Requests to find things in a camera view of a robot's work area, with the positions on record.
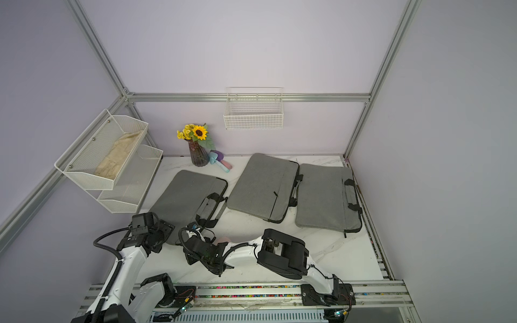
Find aluminium frame rails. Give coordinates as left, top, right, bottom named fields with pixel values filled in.
left=0, top=0, right=425, bottom=323

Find dark glass vase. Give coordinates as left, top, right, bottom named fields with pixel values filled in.
left=187, top=141, right=209, bottom=167

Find white wire wall basket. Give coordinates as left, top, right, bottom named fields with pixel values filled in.
left=223, top=87, right=284, bottom=131

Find pink computer mouse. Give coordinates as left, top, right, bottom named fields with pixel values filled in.
left=216, top=237, right=231, bottom=244

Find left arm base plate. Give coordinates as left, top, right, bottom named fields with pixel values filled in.
left=158, top=285, right=197, bottom=308

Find white two-tier mesh shelf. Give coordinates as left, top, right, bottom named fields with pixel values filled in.
left=55, top=110, right=163, bottom=213

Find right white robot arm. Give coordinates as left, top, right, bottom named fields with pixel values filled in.
left=178, top=226, right=341, bottom=300

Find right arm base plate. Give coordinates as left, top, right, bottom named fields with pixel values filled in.
left=300, top=283, right=356, bottom=307

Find grey laptop bag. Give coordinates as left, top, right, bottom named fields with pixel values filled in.
left=227, top=153, right=303, bottom=223
left=150, top=170, right=228, bottom=245
left=295, top=164, right=363, bottom=235

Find beige cloth in shelf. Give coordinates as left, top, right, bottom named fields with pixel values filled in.
left=94, top=131, right=143, bottom=180

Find purple toy shovel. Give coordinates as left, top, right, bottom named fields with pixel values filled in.
left=209, top=150, right=233, bottom=172

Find yellow artificial sunflowers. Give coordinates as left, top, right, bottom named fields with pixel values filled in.
left=176, top=124, right=215, bottom=151

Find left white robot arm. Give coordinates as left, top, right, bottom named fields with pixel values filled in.
left=72, top=212, right=177, bottom=322

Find light blue toy shovel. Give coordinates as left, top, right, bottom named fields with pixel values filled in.
left=209, top=152, right=230, bottom=173

